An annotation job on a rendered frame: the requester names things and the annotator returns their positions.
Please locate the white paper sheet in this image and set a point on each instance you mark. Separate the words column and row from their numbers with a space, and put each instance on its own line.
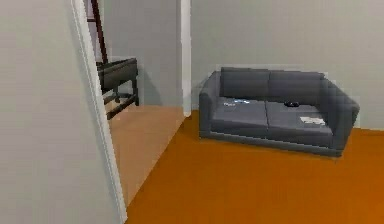
column 312, row 120

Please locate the grey two-seat sofa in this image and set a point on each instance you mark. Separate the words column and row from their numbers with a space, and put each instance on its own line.
column 253, row 123

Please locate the dark red-brown leaning ladder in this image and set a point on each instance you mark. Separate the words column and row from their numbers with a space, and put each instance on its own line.
column 100, row 33

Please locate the small black remote control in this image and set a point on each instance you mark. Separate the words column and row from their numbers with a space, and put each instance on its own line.
column 291, row 104

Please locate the blue and white flat object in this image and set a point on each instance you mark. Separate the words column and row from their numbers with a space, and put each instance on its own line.
column 235, row 102

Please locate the dark side table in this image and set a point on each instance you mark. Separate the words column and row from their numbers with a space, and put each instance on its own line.
column 116, row 71

